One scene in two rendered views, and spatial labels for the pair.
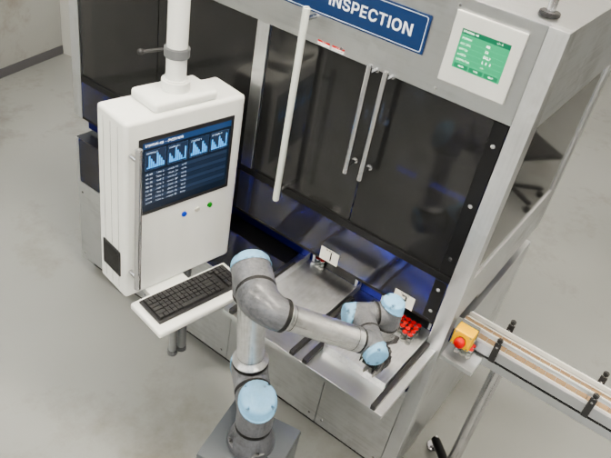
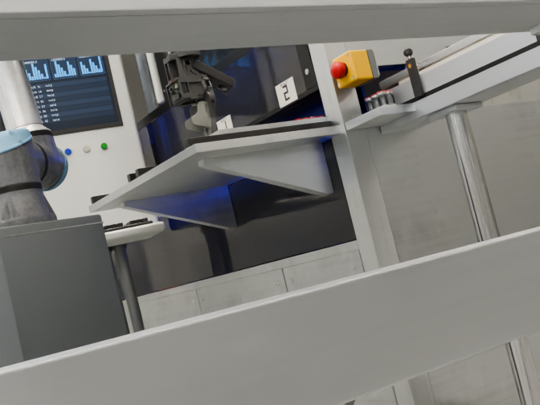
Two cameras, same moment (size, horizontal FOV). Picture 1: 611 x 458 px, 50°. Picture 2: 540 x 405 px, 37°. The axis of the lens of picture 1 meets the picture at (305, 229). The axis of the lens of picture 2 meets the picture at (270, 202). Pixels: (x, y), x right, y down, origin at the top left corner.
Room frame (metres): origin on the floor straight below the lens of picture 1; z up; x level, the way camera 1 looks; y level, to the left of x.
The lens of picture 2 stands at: (-0.05, -1.26, 0.58)
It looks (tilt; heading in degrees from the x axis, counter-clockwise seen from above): 5 degrees up; 27
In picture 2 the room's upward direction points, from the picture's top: 14 degrees counter-clockwise
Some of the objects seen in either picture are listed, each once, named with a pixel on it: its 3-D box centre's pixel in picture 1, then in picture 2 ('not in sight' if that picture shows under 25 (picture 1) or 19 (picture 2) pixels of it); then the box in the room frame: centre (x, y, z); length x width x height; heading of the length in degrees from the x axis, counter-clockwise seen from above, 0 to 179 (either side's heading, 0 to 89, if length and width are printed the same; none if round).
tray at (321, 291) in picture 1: (310, 290); not in sight; (1.92, -0.07, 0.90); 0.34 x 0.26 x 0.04; 150
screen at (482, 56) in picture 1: (480, 57); not in sight; (1.84, -0.39, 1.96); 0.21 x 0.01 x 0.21; 60
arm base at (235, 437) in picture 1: (252, 432); (19, 210); (1.27, 0.04, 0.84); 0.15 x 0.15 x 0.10
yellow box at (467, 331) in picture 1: (465, 335); (354, 68); (1.74, -0.64, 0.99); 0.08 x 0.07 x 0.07; 150
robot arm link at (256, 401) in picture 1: (255, 406); (10, 160); (1.28, 0.04, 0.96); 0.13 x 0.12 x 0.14; 19
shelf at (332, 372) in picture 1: (335, 326); (217, 170); (1.78, -0.18, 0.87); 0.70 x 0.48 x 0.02; 60
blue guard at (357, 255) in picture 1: (235, 186); (155, 148); (2.25, 0.32, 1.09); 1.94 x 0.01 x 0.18; 60
